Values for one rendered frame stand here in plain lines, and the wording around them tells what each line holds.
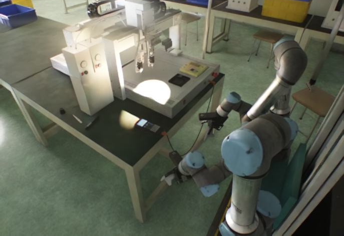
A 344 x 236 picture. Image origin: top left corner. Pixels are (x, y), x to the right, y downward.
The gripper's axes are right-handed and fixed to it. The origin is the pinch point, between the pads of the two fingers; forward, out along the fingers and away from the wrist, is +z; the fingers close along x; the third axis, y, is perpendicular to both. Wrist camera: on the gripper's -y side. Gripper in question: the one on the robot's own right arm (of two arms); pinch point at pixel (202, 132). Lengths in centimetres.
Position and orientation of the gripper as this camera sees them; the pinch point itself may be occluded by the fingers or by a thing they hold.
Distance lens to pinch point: 151.7
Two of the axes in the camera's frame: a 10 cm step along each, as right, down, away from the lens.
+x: -0.1, -6.8, 7.4
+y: 9.1, 3.0, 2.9
